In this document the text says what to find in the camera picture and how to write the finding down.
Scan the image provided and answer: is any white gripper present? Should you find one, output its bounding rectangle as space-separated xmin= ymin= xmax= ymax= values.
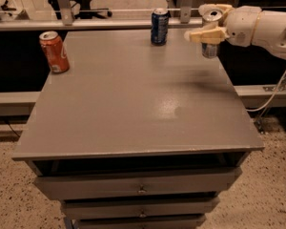
xmin=184 ymin=4 xmax=261 ymax=47

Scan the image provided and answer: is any silver blue redbull can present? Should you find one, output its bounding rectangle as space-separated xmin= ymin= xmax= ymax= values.
xmin=202 ymin=9 xmax=223 ymax=58

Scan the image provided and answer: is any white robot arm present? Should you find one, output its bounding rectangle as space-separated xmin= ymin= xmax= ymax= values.
xmin=184 ymin=4 xmax=286 ymax=60

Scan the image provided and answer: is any blue pepsi can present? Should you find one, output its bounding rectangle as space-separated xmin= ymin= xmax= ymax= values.
xmin=151 ymin=8 xmax=169 ymax=46

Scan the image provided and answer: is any orange soda can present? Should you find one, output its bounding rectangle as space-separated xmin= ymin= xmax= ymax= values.
xmin=39 ymin=31 xmax=70 ymax=73

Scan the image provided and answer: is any grey drawer cabinet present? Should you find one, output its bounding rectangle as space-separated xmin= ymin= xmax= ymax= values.
xmin=10 ymin=28 xmax=265 ymax=229

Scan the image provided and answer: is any top grey drawer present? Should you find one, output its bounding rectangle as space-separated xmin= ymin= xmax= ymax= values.
xmin=35 ymin=167 xmax=242 ymax=200

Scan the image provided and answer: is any grey drawer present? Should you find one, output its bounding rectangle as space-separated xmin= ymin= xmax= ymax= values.
xmin=78 ymin=215 xmax=205 ymax=229
xmin=35 ymin=167 xmax=242 ymax=200
xmin=62 ymin=198 xmax=219 ymax=219

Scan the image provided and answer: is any bottom grey drawer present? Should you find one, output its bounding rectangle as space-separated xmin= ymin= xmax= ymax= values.
xmin=78 ymin=215 xmax=205 ymax=229

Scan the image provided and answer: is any middle grey drawer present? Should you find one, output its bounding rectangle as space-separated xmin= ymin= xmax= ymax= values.
xmin=62 ymin=198 xmax=219 ymax=219

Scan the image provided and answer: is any white cable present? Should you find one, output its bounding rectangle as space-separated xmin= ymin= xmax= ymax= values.
xmin=246 ymin=60 xmax=286 ymax=114

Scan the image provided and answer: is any metal railing frame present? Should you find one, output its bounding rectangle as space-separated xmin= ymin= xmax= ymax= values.
xmin=0 ymin=0 xmax=286 ymax=32

